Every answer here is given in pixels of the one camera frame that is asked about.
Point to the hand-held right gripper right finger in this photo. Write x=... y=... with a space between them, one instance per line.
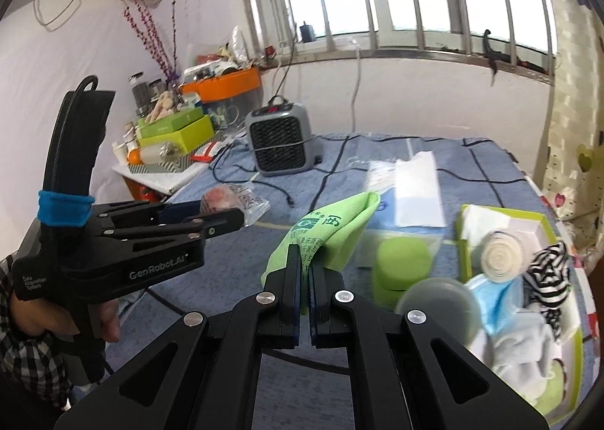
x=315 y=298

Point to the red white paper booklet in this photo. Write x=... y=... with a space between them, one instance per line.
x=206 y=152

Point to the green printed fabric bag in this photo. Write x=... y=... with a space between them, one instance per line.
x=339 y=232

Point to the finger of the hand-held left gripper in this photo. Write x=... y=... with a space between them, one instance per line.
x=181 y=213
x=222 y=222

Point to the heart print curtain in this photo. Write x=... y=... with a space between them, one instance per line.
x=575 y=81

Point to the blue face mask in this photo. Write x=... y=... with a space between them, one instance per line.
x=495 y=302

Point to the white blue tissue pack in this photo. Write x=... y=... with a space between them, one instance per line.
x=410 y=194

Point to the black hook on sill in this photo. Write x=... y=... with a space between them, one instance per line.
x=493 y=55

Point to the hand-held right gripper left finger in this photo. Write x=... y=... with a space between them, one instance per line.
x=293 y=288

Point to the grey fan heater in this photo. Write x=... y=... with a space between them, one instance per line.
x=283 y=142

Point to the grey knit sock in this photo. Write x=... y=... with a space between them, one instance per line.
x=524 y=359

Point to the dark blue plug adapter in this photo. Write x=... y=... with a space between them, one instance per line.
x=307 y=31

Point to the orange fruit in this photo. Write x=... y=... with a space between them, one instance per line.
x=134 y=155

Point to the black white striped sock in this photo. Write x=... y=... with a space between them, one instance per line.
x=552 y=279

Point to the lime green plastic jar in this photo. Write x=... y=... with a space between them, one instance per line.
x=401 y=269

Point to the white bandage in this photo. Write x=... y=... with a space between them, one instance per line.
x=500 y=255

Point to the person's left hand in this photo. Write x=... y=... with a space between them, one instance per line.
x=42 y=317

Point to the blue bed sheet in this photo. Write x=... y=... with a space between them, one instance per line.
x=486 y=170

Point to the beige plush toy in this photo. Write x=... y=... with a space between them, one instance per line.
x=160 y=107

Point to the tall glass jar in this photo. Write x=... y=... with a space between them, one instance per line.
x=138 y=93

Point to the assorted packets pile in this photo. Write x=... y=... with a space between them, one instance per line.
x=222 y=53

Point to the orange lid storage bin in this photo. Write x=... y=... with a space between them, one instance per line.
x=226 y=86

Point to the grey zigzag patterned box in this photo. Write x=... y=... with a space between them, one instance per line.
x=160 y=166

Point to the green towel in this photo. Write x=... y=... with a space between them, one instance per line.
x=552 y=392

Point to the short glass jar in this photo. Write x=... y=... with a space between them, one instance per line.
x=156 y=90

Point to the lime green cardboard box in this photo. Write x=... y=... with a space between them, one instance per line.
x=573 y=354

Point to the clear plastic lidded jar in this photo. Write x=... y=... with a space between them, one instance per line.
x=439 y=312

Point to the purple dried flower branches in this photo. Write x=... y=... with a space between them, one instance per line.
x=155 y=34

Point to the lime green flat box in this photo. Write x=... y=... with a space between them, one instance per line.
x=184 y=137

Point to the pink item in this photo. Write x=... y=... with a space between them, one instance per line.
x=226 y=196

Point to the small white bottle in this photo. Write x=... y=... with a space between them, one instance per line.
x=120 y=152

